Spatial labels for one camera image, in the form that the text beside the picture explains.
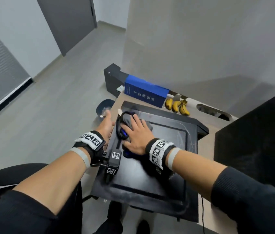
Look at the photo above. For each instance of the person's right hand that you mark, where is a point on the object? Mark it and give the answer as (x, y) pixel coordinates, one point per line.
(140, 138)

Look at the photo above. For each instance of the person's left hand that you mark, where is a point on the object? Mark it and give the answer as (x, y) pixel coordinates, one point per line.
(107, 127)

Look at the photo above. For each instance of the grey cleaning cloth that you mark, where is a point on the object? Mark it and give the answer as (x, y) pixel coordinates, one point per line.
(125, 120)

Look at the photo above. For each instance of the black device with blue light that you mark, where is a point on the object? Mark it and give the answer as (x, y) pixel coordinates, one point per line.
(137, 177)

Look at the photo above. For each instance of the black Lenovo tower case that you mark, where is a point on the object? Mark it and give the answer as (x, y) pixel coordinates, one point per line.
(254, 143)

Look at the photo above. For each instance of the person's left forearm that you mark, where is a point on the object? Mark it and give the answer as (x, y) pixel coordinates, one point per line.
(49, 182)

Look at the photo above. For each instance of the person's right forearm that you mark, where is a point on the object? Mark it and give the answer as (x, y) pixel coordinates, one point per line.
(213, 177)

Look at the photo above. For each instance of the person's left shoe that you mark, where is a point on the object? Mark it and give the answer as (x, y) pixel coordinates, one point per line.
(114, 214)

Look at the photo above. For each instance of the person's shoe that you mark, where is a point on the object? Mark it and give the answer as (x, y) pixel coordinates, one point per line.
(114, 214)
(142, 227)

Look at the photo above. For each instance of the person's right shoe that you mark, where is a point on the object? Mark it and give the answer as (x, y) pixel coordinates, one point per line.
(142, 227)

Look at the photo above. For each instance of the left wrist marker band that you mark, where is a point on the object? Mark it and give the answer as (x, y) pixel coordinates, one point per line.
(91, 141)

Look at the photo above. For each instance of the wrist marker band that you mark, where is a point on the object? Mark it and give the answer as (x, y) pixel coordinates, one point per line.
(91, 141)
(158, 149)

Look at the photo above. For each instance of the dark blue waste bin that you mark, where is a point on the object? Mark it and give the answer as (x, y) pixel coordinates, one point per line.
(103, 107)

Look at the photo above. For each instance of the right wrist marker band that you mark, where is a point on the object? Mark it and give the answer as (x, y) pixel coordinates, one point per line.
(158, 149)

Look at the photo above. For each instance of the crumpled white tissue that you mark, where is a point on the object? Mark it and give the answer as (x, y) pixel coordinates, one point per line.
(120, 88)

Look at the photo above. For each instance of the yellow banana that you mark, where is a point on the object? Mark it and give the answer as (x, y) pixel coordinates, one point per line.
(168, 104)
(175, 106)
(184, 110)

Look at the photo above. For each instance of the small blue plastic box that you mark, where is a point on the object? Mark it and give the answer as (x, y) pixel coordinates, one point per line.
(144, 91)

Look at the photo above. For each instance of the black floor box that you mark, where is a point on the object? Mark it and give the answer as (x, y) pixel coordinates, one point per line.
(113, 77)

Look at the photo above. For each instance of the grey metal stand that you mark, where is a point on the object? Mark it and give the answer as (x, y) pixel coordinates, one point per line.
(176, 96)

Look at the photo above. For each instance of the black office chair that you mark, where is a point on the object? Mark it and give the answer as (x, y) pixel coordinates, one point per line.
(71, 212)

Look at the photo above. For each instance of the grey door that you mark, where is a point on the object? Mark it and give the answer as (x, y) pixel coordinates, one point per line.
(66, 21)

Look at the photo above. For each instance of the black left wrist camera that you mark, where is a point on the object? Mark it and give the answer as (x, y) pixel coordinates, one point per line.
(113, 163)

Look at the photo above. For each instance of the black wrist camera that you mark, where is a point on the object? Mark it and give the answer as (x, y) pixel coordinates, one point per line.
(160, 171)
(113, 163)

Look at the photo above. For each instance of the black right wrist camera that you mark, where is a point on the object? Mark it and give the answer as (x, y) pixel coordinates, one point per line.
(160, 171)

